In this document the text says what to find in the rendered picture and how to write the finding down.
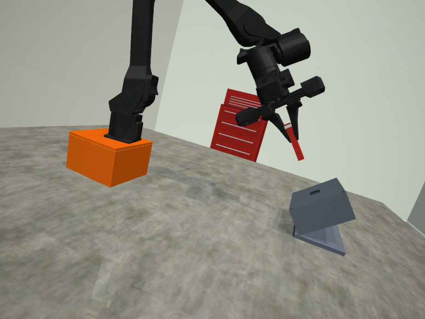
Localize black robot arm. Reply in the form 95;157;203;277
104;0;311;144

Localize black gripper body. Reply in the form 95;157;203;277
236;66;325;126

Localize red square peg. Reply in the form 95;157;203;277
285;123;304;161

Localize dark blue-grey panel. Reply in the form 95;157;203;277
289;178;356;256

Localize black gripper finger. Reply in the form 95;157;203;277
261;112;291;143
286;101;302;140

